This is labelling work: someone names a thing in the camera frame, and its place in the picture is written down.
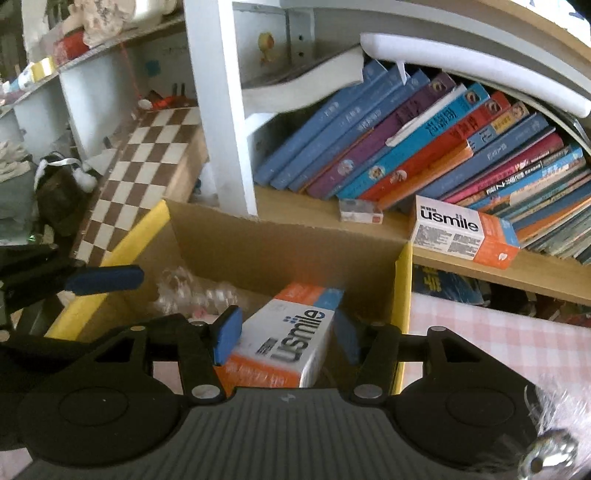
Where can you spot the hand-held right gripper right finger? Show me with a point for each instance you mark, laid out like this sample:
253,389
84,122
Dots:
346,337

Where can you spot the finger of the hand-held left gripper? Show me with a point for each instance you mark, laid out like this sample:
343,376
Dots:
41,350
106,279

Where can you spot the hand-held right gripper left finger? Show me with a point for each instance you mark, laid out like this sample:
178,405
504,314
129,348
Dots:
228,334

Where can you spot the orange white carton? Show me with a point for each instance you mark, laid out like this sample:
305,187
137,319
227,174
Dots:
461,230
286,341

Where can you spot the clear plastic wrap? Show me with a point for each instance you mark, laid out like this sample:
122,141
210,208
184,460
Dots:
184,290

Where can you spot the yellow cardboard box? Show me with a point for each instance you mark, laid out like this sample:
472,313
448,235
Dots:
286,258

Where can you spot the dark brown leather shoe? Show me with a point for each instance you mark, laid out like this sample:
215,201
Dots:
64,198

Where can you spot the dark blue book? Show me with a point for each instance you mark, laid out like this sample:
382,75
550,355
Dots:
443,284

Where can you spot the grey folded cloth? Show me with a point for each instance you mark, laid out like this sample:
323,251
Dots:
16,194

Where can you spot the small red white box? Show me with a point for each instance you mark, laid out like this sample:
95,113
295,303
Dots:
361,211

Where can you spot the wooden chessboard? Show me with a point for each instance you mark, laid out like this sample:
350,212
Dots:
152,152

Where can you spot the pink checked table mat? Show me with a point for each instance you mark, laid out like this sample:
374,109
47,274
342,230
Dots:
485,332

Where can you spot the row of books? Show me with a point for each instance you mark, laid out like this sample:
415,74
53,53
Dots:
415,152

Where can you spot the white bookshelf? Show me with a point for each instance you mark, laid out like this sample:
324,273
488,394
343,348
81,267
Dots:
217,115

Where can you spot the yellow white box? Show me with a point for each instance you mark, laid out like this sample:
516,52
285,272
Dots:
41,68

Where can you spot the red round doll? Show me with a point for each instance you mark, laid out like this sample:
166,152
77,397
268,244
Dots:
71,48

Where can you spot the thick paperback book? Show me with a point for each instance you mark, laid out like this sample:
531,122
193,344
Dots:
300,87

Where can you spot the white flat pad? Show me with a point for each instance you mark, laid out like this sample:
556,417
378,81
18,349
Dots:
461,64

